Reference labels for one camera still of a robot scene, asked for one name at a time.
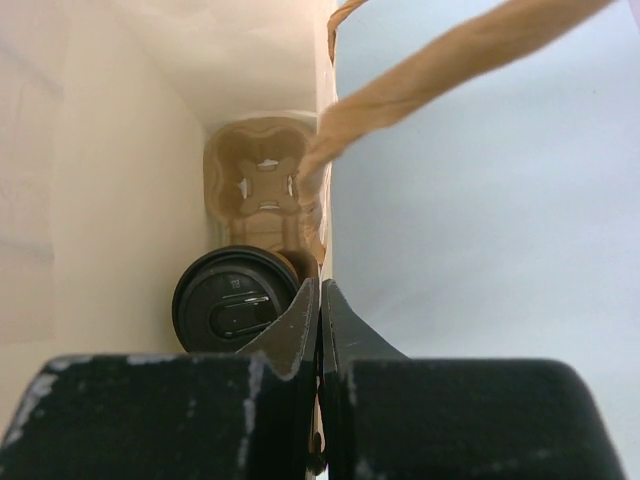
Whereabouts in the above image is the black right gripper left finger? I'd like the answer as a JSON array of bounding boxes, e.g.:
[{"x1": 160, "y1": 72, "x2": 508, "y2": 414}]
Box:
[{"x1": 238, "y1": 278, "x2": 320, "y2": 479}]

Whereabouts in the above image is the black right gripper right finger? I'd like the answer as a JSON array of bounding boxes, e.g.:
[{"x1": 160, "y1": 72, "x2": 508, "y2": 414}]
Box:
[{"x1": 320, "y1": 280, "x2": 415, "y2": 479}]

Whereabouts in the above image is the black coffee cup lid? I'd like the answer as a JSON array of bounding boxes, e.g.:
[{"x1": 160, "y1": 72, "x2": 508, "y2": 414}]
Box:
[{"x1": 171, "y1": 245, "x2": 304, "y2": 353}]

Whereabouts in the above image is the brown pulp two-cup carrier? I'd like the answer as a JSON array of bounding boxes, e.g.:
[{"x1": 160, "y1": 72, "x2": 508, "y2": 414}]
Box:
[{"x1": 203, "y1": 116, "x2": 326, "y2": 254}]

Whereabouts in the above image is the cream paper takeout bag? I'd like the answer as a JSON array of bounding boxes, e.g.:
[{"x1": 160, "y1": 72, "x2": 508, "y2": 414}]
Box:
[{"x1": 0, "y1": 0, "x2": 616, "y2": 356}]

